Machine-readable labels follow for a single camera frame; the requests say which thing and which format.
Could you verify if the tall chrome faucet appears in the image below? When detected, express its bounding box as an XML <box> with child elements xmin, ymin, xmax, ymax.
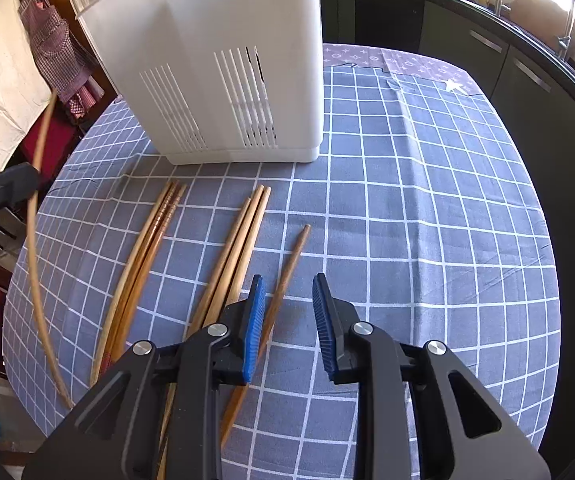
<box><xmin>557</xmin><ymin>0</ymin><xmax>575</xmax><ymax>61</ymax></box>

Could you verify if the brown wooden chopstick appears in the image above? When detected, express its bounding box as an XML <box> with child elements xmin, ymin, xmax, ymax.
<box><xmin>107</xmin><ymin>185</ymin><xmax>189</xmax><ymax>361</ymax></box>
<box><xmin>220</xmin><ymin>224</ymin><xmax>312</xmax><ymax>450</ymax></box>

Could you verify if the light wooden chopstick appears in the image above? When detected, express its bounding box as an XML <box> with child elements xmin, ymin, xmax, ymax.
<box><xmin>224</xmin><ymin>187</ymin><xmax>272</xmax><ymax>308</ymax></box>
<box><xmin>157</xmin><ymin>185</ymin><xmax>265</xmax><ymax>480</ymax></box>
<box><xmin>27</xmin><ymin>89</ymin><xmax>75</xmax><ymax>411</ymax></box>
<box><xmin>90</xmin><ymin>181</ymin><xmax>175</xmax><ymax>386</ymax></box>
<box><xmin>183</xmin><ymin>197</ymin><xmax>252</xmax><ymax>343</ymax></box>

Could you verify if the wooden cutting board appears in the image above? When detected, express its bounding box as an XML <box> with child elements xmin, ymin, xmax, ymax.
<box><xmin>512</xmin><ymin>0</ymin><xmax>575</xmax><ymax>36</ymax></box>

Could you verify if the dark red chair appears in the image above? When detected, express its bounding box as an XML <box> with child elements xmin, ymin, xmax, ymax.
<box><xmin>17</xmin><ymin>110</ymin><xmax>88</xmax><ymax>196</ymax></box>

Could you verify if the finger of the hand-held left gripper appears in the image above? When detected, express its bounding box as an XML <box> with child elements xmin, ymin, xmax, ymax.
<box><xmin>0</xmin><ymin>164</ymin><xmax>39</xmax><ymax>221</ymax></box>

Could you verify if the blue checked tablecloth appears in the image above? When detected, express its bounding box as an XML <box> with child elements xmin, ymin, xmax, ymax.
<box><xmin>2</xmin><ymin>67</ymin><xmax>561</xmax><ymax>480</ymax></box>

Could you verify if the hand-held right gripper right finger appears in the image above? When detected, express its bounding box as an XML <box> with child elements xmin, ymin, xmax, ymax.
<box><xmin>312</xmin><ymin>273</ymin><xmax>551</xmax><ymax>480</ymax></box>

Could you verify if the checked apron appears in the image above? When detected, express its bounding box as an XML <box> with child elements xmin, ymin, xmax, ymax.
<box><xmin>17</xmin><ymin>0</ymin><xmax>105</xmax><ymax>121</ymax></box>

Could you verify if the white plastic utensil holder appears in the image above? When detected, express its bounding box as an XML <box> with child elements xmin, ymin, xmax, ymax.
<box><xmin>76</xmin><ymin>0</ymin><xmax>324</xmax><ymax>166</ymax></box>

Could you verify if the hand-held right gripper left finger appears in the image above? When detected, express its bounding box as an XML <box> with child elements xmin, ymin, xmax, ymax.
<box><xmin>22</xmin><ymin>274</ymin><xmax>268</xmax><ymax>480</ymax></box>

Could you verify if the dark stone countertop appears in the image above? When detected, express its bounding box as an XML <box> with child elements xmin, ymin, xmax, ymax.
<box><xmin>320</xmin><ymin>0</ymin><xmax>575</xmax><ymax>151</ymax></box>

